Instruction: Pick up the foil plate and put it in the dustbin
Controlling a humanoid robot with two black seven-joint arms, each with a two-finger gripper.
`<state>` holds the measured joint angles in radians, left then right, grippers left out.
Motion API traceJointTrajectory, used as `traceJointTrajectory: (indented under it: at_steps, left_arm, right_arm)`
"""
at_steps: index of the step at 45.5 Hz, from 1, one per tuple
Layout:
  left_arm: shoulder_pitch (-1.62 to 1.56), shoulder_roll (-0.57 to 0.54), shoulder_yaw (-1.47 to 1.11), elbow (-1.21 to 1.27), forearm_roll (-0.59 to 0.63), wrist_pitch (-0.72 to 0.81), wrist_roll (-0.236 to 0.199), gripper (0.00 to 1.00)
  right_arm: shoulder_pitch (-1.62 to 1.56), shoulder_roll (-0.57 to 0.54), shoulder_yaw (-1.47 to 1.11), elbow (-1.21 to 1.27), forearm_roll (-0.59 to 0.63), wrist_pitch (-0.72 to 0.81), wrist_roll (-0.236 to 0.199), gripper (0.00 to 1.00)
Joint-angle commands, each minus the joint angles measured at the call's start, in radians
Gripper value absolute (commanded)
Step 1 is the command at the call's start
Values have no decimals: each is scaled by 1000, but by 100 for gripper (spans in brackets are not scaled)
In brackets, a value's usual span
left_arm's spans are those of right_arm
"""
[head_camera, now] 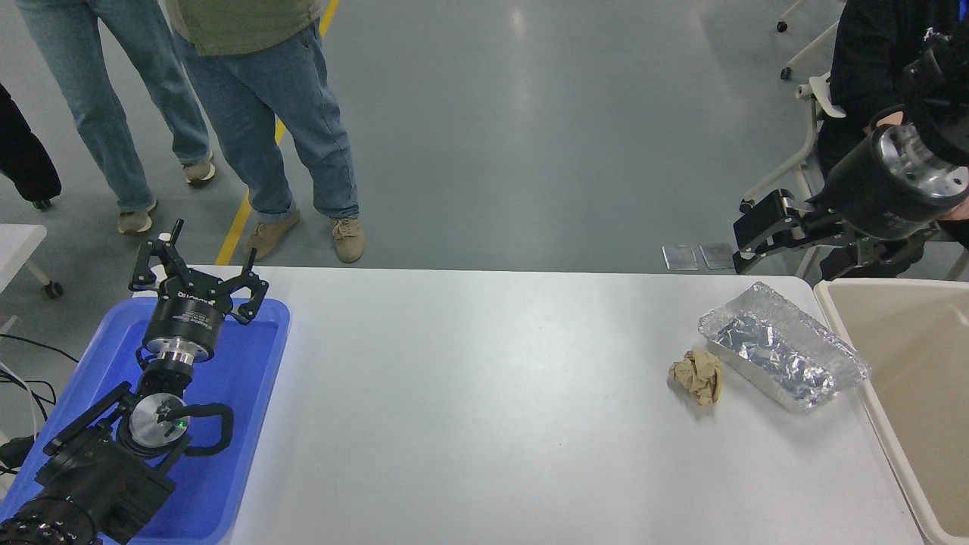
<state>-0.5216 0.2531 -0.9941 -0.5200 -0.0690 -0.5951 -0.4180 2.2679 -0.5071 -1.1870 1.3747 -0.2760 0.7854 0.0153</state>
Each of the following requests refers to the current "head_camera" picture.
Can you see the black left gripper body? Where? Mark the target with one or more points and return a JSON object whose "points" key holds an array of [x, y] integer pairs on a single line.
{"points": [[185, 314]]}

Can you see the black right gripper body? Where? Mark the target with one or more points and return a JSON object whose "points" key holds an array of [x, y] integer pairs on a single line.
{"points": [[870, 197]]}

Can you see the rectangular foil tray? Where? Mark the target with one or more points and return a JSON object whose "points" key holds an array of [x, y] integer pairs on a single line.
{"points": [[780, 352]]}

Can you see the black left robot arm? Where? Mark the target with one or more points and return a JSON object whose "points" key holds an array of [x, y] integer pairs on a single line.
{"points": [[83, 477]]}

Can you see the metal floor plate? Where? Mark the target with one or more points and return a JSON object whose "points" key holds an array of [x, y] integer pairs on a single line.
{"points": [[716, 256], [680, 257]]}

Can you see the seated person's right hand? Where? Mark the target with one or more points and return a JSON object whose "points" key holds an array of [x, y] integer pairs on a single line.
{"points": [[892, 119]]}

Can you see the seated person's left hand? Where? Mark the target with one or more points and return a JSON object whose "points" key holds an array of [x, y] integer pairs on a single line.
{"points": [[957, 209]]}

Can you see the white chair on casters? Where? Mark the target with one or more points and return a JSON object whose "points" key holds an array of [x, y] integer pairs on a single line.
{"points": [[787, 170], [806, 49]]}

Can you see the blue plastic tray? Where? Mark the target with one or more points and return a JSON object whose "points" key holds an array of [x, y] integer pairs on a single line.
{"points": [[242, 393]]}

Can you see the seated person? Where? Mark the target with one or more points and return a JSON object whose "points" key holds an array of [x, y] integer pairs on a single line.
{"points": [[863, 53]]}

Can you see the crumpled tan paper ball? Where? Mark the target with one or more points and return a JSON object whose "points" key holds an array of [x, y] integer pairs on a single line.
{"points": [[698, 376]]}

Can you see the small white side table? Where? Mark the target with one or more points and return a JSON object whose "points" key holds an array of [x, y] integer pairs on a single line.
{"points": [[19, 250]]}

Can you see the large pale bin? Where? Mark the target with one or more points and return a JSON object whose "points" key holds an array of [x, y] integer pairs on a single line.
{"points": [[923, 356]]}

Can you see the person at picture edge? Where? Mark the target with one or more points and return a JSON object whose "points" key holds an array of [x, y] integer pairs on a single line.
{"points": [[23, 163]]}

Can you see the standing person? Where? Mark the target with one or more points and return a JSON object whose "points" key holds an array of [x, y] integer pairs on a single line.
{"points": [[98, 91], [265, 98]]}

